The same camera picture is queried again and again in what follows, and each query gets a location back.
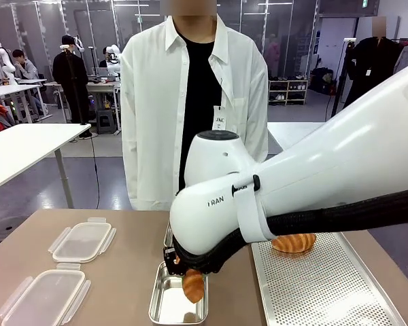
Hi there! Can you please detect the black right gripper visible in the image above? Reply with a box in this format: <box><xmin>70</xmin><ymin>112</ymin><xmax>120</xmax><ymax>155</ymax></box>
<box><xmin>163</xmin><ymin>247</ymin><xmax>183</xmax><ymax>276</ymax></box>

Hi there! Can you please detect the rectangular stainless steel container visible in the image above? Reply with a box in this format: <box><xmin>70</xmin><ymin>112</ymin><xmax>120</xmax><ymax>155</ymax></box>
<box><xmin>163</xmin><ymin>222</ymin><xmax>175</xmax><ymax>248</ymax></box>
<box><xmin>148</xmin><ymin>261</ymin><xmax>209</xmax><ymax>324</ymax></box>

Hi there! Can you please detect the golden brown croissant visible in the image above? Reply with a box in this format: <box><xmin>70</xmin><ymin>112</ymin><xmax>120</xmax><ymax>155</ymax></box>
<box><xmin>271</xmin><ymin>233</ymin><xmax>317</xmax><ymax>254</ymax></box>
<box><xmin>182</xmin><ymin>268</ymin><xmax>205</xmax><ymax>304</ymax></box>

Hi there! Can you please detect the clear plastic clip lid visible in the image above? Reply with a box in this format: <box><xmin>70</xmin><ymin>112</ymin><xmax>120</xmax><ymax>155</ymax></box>
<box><xmin>48</xmin><ymin>217</ymin><xmax>117</xmax><ymax>264</ymax></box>
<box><xmin>0</xmin><ymin>263</ymin><xmax>92</xmax><ymax>326</ymax></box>

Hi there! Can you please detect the person's right forearm white sleeve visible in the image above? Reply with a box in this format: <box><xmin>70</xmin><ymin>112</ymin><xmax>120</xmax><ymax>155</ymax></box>
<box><xmin>120</xmin><ymin>125</ymin><xmax>141</xmax><ymax>210</ymax></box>

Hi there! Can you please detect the person's left forearm white sleeve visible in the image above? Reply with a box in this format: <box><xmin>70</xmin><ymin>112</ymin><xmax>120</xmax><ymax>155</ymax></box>
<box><xmin>254</xmin><ymin>108</ymin><xmax>270</xmax><ymax>162</ymax></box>

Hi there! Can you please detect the perforated metal baking tray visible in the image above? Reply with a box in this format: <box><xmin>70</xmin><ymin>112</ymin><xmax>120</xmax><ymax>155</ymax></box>
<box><xmin>250</xmin><ymin>232</ymin><xmax>407</xmax><ymax>326</ymax></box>

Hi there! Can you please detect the white name tag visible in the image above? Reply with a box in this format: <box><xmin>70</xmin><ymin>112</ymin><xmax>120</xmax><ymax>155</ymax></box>
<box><xmin>211</xmin><ymin>105</ymin><xmax>227</xmax><ymax>132</ymax></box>

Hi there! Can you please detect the grey plastic step stool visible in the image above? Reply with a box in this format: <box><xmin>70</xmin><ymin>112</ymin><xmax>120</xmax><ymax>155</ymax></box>
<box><xmin>95</xmin><ymin>109</ymin><xmax>118</xmax><ymax>134</ymax></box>

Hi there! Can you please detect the person in white shirt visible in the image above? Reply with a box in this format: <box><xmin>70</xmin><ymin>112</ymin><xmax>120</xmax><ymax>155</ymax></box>
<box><xmin>120</xmin><ymin>13</ymin><xmax>270</xmax><ymax>211</ymax></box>

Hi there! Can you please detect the round grey floor plate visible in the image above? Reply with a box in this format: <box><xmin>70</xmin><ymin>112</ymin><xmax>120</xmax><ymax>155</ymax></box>
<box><xmin>0</xmin><ymin>216</ymin><xmax>29</xmax><ymax>242</ymax></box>

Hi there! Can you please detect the white table with grey leg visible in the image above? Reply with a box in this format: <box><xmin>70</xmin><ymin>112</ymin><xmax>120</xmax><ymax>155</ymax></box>
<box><xmin>0</xmin><ymin>122</ymin><xmax>92</xmax><ymax>209</ymax></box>

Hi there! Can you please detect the cluttered background work desk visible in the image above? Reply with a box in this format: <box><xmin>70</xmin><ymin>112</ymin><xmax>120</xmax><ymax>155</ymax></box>
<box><xmin>43</xmin><ymin>66</ymin><xmax>122</xmax><ymax>134</ymax></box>

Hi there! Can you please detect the wooden shoe rack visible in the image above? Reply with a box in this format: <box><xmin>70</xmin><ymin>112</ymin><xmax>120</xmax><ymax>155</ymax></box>
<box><xmin>268</xmin><ymin>79</ymin><xmax>309</xmax><ymax>106</ymax></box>

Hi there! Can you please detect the standing person black clothes cap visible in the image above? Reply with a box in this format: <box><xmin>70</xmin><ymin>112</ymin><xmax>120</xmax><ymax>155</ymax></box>
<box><xmin>52</xmin><ymin>35</ymin><xmax>93</xmax><ymax>139</ymax></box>

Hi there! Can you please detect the white background desk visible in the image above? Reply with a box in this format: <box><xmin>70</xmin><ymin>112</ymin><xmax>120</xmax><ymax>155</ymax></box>
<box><xmin>0</xmin><ymin>78</ymin><xmax>52</xmax><ymax>124</ymax></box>

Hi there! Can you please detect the black bag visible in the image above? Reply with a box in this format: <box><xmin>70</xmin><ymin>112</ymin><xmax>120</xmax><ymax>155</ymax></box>
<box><xmin>310</xmin><ymin>67</ymin><xmax>335</xmax><ymax>95</ymax></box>

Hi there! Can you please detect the seated person grey hoodie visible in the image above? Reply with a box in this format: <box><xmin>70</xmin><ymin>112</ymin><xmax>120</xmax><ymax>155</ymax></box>
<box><xmin>12</xmin><ymin>49</ymin><xmax>46</xmax><ymax>117</ymax></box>

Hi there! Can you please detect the black stand with white sensor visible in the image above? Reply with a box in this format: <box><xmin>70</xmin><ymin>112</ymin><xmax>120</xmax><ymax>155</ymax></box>
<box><xmin>330</xmin><ymin>38</ymin><xmax>357</xmax><ymax>120</ymax></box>

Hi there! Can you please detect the person in black coat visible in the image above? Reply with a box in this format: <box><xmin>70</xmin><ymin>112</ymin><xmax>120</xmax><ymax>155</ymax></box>
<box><xmin>342</xmin><ymin>16</ymin><xmax>406</xmax><ymax>107</ymax></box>

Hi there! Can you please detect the white velcro strap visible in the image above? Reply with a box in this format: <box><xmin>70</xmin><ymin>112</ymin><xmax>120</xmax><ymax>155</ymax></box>
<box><xmin>231</xmin><ymin>185</ymin><xmax>275</xmax><ymax>244</ymax></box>

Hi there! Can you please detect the black floor cable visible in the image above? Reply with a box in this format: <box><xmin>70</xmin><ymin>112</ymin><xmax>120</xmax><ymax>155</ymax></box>
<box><xmin>87</xmin><ymin>130</ymin><xmax>100</xmax><ymax>209</ymax></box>

